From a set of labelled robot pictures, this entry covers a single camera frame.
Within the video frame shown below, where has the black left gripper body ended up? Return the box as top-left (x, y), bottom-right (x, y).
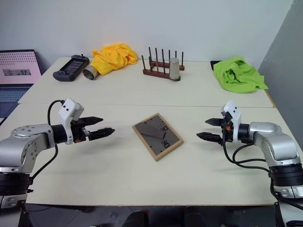
top-left (70, 118), bottom-right (92, 144)

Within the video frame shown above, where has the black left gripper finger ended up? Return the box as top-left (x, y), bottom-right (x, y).
top-left (81, 116), bottom-right (104, 127)
top-left (89, 127), bottom-right (116, 142)

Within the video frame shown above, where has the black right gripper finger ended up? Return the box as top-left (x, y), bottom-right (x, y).
top-left (205, 118), bottom-right (223, 127)
top-left (196, 131), bottom-right (223, 143)

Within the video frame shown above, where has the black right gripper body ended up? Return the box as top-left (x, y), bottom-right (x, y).
top-left (219, 113), bottom-right (235, 146)

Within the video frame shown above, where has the laptop with pink screen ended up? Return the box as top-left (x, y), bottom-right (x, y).
top-left (0, 49), bottom-right (42, 119)

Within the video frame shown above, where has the short metal cup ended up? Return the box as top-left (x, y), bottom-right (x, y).
top-left (81, 65), bottom-right (100, 81)

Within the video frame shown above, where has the crumpled green cloth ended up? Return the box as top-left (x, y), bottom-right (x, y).
top-left (213, 56), bottom-right (269, 94)

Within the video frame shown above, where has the black handheld game console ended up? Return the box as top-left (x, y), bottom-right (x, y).
top-left (52, 54), bottom-right (91, 82)

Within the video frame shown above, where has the crumpled yellow cloth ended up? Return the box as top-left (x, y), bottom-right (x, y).
top-left (90, 43), bottom-right (139, 77)

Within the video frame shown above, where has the tall metal cup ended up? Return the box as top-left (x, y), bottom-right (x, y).
top-left (169, 57), bottom-right (182, 81)

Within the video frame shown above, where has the brown wooden peg rack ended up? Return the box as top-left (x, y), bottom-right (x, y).
top-left (141, 46), bottom-right (186, 80)

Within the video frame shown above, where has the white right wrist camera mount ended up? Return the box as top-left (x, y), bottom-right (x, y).
top-left (220, 100), bottom-right (242, 143)

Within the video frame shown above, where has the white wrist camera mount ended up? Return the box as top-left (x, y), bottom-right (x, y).
top-left (58, 98), bottom-right (85, 146)
top-left (220, 100), bottom-right (242, 143)

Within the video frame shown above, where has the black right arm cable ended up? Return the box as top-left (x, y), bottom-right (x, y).
top-left (222, 139), bottom-right (273, 171)

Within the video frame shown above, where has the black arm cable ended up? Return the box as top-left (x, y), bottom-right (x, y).
top-left (30, 99), bottom-right (65, 184)
top-left (222, 139), bottom-right (273, 171)

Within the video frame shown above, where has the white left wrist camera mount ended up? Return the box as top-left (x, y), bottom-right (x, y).
top-left (58, 98), bottom-right (85, 146)

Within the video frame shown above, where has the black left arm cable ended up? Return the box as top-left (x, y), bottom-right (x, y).
top-left (30, 99), bottom-right (65, 184)

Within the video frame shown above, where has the wooden picture frame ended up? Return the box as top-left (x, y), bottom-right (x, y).
top-left (131, 113), bottom-right (184, 162)

